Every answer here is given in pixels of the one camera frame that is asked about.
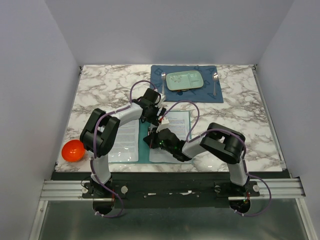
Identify teal file folder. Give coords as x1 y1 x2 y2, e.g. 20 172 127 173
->
107 109 194 165

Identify white printed paper sheets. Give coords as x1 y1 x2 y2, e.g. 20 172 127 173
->
149 111 191 164

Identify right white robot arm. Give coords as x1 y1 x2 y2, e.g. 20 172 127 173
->
143 122 250 196

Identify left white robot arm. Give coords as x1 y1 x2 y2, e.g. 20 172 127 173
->
79 88 166 198

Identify printed sheet in folder pocket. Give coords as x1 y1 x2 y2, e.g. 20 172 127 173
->
108 120 139 163

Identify silver fork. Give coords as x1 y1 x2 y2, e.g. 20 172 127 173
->
161 72 166 95

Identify light green divided plate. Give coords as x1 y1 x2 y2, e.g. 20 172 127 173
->
166 70 204 91

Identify blue cloth placemat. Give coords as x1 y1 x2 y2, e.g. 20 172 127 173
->
150 65 224 104

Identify silver spoon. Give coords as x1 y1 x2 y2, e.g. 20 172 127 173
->
212 72 219 96

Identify orange ball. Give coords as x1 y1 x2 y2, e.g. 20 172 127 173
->
61 139 86 163

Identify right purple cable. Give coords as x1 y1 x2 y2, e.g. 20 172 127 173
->
159 99 273 218

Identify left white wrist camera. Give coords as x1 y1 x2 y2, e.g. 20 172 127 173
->
155 93 166 105

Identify black mounting base plate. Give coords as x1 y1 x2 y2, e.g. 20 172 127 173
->
82 172 260 215

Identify aluminium frame rail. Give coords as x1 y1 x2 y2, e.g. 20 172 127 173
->
29 178 318 240

